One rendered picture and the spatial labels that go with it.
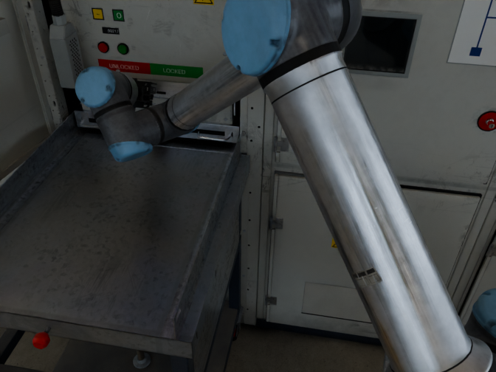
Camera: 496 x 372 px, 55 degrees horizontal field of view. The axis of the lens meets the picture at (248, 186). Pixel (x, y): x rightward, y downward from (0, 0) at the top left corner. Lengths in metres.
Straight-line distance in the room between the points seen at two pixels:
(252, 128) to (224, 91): 0.49
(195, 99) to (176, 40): 0.41
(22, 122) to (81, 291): 0.66
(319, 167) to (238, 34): 0.20
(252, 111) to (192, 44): 0.25
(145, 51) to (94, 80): 0.37
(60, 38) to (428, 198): 1.14
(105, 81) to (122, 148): 0.15
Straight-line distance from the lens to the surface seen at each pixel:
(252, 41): 0.61
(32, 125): 1.63
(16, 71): 1.55
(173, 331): 1.00
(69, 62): 1.43
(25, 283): 1.17
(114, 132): 1.09
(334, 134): 0.60
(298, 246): 1.66
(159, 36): 1.42
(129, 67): 1.49
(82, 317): 1.07
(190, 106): 1.04
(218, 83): 0.94
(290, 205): 1.54
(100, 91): 1.10
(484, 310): 0.83
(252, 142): 1.44
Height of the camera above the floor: 1.66
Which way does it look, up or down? 37 degrees down
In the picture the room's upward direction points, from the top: 1 degrees clockwise
